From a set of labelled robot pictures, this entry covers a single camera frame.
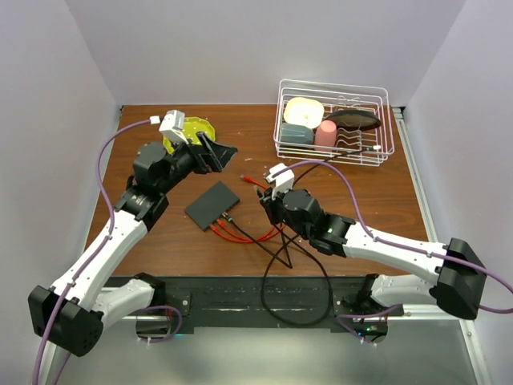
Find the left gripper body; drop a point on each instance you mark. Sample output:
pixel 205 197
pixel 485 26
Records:
pixel 183 163

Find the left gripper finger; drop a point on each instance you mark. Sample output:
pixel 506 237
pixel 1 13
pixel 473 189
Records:
pixel 206 161
pixel 224 152

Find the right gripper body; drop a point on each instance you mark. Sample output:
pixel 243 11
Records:
pixel 276 210

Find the black network switch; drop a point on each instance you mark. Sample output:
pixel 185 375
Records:
pixel 209 206

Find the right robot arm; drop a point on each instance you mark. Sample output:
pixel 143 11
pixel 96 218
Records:
pixel 449 275

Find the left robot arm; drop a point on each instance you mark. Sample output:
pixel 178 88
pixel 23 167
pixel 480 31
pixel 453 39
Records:
pixel 69 313

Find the yellow-green plate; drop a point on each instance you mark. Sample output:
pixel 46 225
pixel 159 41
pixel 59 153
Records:
pixel 193 125

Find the grey-green cup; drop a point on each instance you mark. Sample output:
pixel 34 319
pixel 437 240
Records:
pixel 295 135

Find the pink cup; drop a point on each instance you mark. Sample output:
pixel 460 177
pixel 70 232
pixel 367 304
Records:
pixel 325 135

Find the cream square bowl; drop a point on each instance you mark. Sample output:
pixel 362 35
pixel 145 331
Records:
pixel 304 111

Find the dark brown plate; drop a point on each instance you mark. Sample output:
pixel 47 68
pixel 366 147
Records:
pixel 354 119

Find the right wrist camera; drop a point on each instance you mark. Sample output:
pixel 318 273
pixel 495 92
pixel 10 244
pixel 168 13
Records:
pixel 281 178

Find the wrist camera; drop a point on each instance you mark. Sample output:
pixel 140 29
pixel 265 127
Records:
pixel 172 127
pixel 281 178

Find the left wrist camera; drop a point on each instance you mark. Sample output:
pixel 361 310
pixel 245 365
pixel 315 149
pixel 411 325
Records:
pixel 172 127

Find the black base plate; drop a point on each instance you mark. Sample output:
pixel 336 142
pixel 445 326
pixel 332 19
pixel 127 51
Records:
pixel 301 302

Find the white wire dish rack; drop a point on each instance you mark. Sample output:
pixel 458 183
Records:
pixel 368 148

